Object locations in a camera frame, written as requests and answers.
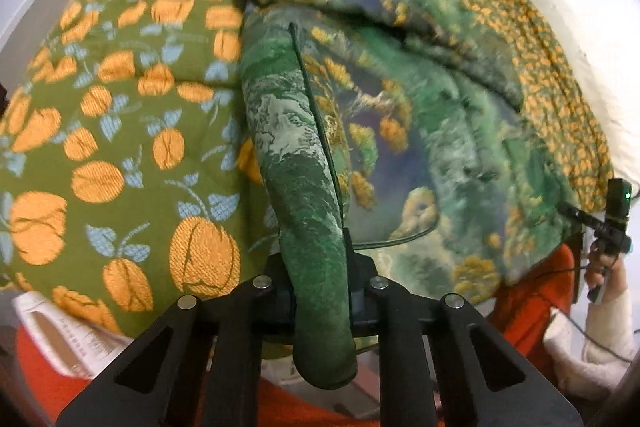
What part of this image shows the orange fleece robe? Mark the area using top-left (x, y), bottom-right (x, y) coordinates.
top-left (15, 242), bottom-right (640, 427)

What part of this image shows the green landscape print jacket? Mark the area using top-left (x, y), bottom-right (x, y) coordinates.
top-left (232, 0), bottom-right (581, 390)

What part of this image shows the person's right forearm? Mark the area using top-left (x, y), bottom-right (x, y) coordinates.
top-left (582, 277), bottom-right (640, 363)

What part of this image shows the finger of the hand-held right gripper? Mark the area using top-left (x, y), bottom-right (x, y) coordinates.
top-left (557, 203), bottom-right (608, 230)

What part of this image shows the cream padded headboard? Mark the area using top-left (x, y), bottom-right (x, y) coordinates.
top-left (500, 0), bottom-right (640, 188)

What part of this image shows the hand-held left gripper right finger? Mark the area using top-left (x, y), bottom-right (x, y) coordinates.
top-left (342, 229), bottom-right (585, 427)

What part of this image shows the person's right hand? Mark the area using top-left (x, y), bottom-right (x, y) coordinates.
top-left (584, 238), bottom-right (628, 304)

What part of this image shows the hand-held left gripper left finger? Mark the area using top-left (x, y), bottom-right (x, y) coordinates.
top-left (55, 254), bottom-right (297, 427)

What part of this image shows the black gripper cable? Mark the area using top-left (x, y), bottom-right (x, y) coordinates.
top-left (525, 264), bottom-right (636, 363)

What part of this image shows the green quilt with orange fruits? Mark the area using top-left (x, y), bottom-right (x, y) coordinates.
top-left (0, 0), bottom-right (616, 343)

